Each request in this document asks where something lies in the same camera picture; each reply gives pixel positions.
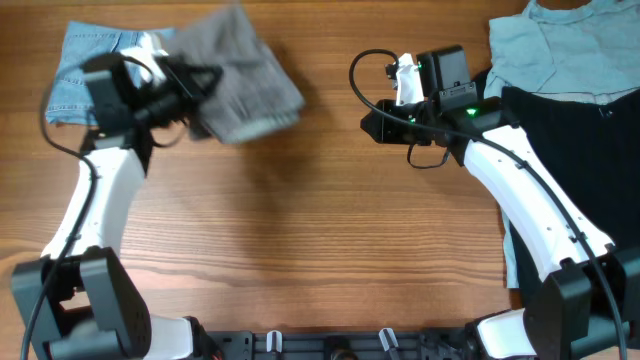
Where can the light blue t-shirt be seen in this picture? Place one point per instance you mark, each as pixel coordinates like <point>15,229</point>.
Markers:
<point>588,54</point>

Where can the folded blue denim jeans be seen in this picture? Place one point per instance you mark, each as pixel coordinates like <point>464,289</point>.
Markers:
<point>70,100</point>

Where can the dark navy garment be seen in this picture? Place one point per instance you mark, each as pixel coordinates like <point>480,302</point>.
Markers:
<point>592,151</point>

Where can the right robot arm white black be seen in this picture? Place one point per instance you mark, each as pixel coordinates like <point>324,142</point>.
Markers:
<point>588,300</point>

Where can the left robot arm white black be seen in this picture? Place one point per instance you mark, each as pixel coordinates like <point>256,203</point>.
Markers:
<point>77,300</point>

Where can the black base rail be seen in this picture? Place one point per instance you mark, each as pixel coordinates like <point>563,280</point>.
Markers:
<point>345,345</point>

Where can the grey shorts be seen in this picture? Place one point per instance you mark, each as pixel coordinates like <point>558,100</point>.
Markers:
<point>255,96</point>

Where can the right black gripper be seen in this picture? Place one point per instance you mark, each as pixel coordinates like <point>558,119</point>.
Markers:
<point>383,125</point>

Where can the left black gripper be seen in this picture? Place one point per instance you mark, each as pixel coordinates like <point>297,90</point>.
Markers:
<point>180,75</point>

